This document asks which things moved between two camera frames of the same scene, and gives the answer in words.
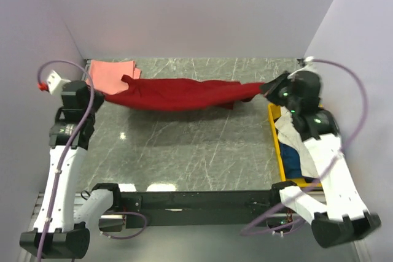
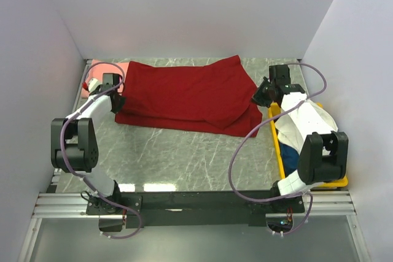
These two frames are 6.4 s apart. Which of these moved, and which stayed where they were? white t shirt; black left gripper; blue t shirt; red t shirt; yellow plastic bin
Moved: red t shirt; black left gripper
Stayed: blue t shirt; white t shirt; yellow plastic bin
